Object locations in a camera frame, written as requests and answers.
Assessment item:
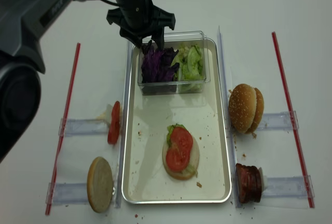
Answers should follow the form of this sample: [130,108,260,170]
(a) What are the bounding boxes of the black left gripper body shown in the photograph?
[106,0,176,40]

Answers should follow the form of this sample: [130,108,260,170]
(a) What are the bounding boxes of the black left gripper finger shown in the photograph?
[120,28,142,48]
[151,27,164,50]

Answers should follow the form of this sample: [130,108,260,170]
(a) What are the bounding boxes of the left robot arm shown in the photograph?
[1,0,176,158]

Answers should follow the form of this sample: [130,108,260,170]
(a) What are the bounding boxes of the green lettuce pile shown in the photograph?
[171,43,204,93]

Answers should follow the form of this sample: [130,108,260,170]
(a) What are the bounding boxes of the white stopper by tomato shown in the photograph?
[104,104,113,125]

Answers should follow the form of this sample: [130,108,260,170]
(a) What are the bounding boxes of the lettuce leaf on bun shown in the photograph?
[167,123,186,147]

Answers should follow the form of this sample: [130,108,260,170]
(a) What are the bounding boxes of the upright tomato slices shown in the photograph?
[107,101,120,145]

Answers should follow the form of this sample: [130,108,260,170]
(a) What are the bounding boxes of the tomato slice on bun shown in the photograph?
[166,127,193,172]

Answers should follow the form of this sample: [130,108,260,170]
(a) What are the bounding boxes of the stacked meat patties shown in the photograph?
[236,163,263,203]

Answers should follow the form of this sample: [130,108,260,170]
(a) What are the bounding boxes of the white stopper by patties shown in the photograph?
[258,167,268,192]

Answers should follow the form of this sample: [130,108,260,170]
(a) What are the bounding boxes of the purple cabbage pile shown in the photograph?
[141,40,180,83]

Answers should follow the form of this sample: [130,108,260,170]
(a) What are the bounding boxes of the clear plastic salad container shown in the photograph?
[137,31,210,95]

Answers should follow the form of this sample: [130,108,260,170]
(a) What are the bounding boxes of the left red rod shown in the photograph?
[45,43,81,216]

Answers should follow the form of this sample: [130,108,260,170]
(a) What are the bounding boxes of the red rod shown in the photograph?
[271,32,315,208]
[45,43,81,216]

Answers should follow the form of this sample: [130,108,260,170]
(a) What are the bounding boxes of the upper left clear holder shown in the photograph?
[58,119,108,137]

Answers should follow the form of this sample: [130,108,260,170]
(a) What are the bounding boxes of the clear holder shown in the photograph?
[257,111,299,131]
[262,175,315,199]
[58,119,108,137]
[46,183,88,205]

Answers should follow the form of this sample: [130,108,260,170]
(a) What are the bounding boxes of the sesame top bun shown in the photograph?
[228,83,257,133]

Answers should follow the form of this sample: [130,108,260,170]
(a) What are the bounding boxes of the plain bun behind sesame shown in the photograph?
[247,88,264,133]

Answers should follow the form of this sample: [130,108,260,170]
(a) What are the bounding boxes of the bottom bun on tray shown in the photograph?
[162,139,200,180]

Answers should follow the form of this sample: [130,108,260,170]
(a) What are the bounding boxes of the white metal serving tray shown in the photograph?
[122,39,232,204]

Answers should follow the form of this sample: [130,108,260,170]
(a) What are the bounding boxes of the upright bun half left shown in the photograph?
[87,157,114,213]

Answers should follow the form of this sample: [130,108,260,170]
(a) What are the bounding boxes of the upper right clear holder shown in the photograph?
[257,111,299,131]

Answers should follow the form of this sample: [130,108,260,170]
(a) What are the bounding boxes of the lower left clear holder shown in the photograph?
[46,183,88,205]

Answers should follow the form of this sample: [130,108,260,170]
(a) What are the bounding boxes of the lower right clear holder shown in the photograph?
[262,175,315,199]

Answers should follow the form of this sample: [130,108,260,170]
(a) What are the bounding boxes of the right red rod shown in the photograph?
[271,32,315,208]

